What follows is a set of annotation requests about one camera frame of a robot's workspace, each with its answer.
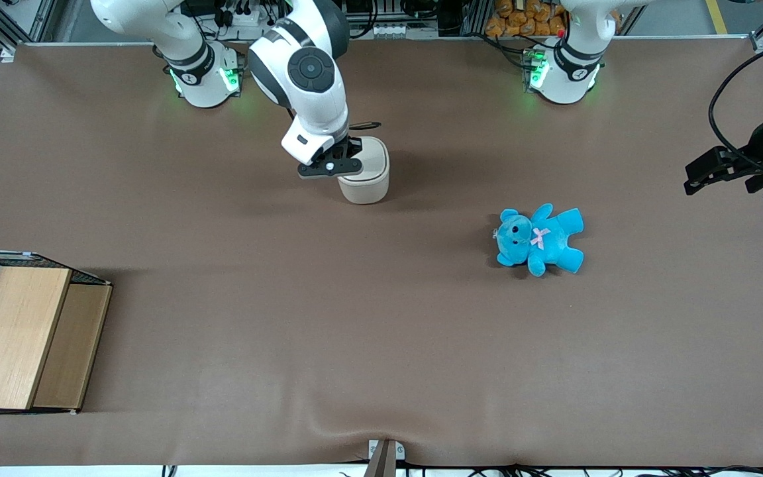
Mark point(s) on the orange plush toys pile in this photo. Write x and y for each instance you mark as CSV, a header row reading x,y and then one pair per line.
x,y
524,20

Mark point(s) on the metal camera bracket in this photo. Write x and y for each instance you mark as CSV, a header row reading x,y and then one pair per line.
x,y
385,458

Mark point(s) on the white power strip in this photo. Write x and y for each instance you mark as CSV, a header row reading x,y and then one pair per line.
x,y
246,16

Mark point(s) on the blue teddy bear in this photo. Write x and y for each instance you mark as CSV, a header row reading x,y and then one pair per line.
x,y
540,238

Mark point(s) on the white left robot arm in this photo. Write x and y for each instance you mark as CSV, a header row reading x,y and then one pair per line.
x,y
570,66

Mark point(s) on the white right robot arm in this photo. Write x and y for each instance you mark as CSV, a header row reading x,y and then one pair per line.
x,y
308,69

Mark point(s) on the beige trash can lid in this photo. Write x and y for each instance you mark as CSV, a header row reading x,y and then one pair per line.
x,y
373,156

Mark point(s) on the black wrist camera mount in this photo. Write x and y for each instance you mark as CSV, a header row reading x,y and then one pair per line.
x,y
345,167

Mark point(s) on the beige plastic trash can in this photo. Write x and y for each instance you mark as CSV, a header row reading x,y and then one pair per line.
x,y
365,191

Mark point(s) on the wooden shelf box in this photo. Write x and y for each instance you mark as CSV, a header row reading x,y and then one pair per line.
x,y
20,338

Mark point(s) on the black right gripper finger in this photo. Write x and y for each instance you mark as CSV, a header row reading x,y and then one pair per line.
x,y
355,147
334,152

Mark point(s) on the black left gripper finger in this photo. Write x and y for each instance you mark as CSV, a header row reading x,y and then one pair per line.
x,y
706,184
716,161

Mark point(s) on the brown table cloth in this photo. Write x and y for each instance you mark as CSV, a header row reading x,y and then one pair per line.
x,y
381,331

